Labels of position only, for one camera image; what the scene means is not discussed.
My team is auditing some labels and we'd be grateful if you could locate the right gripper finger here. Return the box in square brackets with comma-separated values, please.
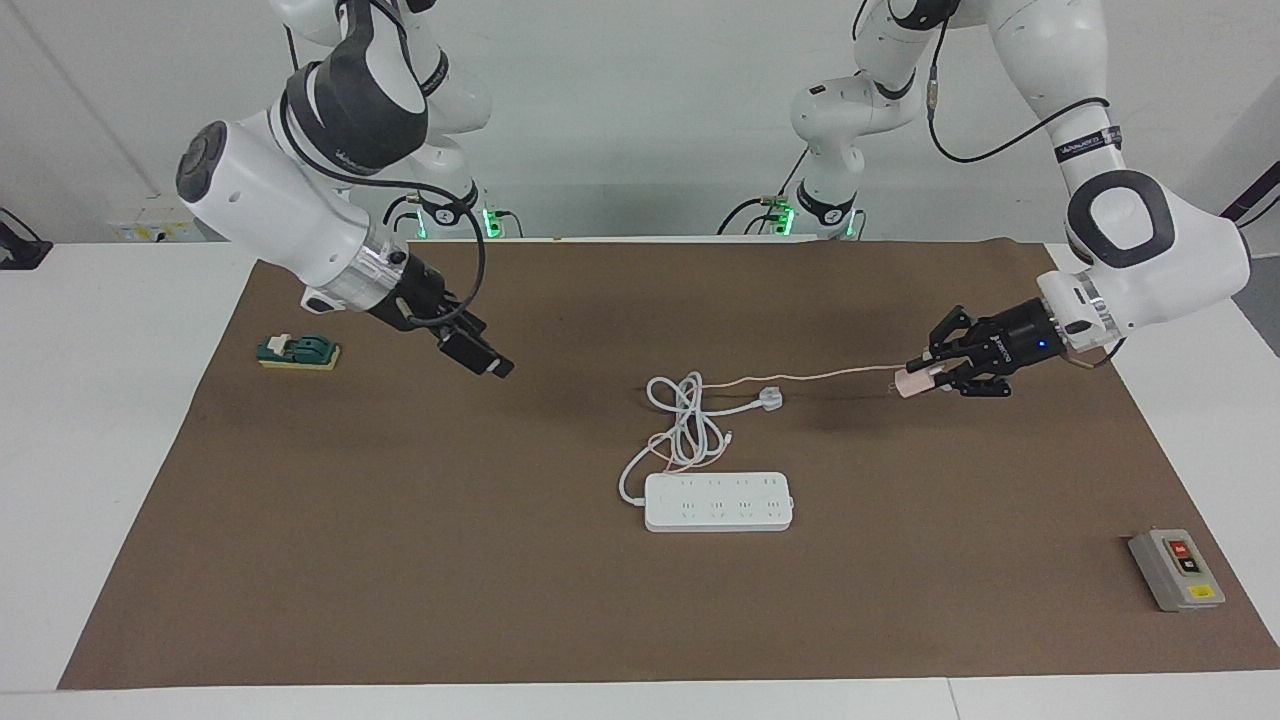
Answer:
[440, 295, 489, 336]
[437, 330, 516, 379]

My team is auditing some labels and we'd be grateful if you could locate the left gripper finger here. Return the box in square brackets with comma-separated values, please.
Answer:
[928, 305, 996, 356]
[905, 352, 1013, 400]

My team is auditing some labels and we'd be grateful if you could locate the pink charging cable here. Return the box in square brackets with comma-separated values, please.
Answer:
[648, 365, 906, 473]

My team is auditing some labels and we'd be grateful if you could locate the white power strip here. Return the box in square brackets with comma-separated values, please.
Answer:
[643, 472, 796, 534]

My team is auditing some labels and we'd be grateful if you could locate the brown table mat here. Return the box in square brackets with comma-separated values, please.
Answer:
[57, 237, 1280, 691]

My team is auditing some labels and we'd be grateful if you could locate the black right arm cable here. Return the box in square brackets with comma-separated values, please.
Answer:
[280, 0, 488, 331]

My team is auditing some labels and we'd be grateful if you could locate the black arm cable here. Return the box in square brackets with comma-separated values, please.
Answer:
[925, 0, 1126, 166]
[280, 0, 488, 331]

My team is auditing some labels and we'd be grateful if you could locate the green knife switch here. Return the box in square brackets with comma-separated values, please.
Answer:
[257, 333, 342, 373]

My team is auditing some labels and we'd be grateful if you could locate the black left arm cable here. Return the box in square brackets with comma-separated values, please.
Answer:
[925, 0, 1126, 166]

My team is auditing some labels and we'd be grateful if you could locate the white power strip cable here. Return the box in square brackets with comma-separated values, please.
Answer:
[617, 372, 784, 507]

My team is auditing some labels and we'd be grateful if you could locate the white wall socket box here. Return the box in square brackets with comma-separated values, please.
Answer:
[108, 215, 196, 244]

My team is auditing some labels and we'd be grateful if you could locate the grey on-off switch box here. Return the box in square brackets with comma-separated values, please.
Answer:
[1128, 527, 1227, 613]

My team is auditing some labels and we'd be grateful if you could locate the black camera stand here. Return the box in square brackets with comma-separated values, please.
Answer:
[0, 207, 53, 271]
[1222, 160, 1280, 226]

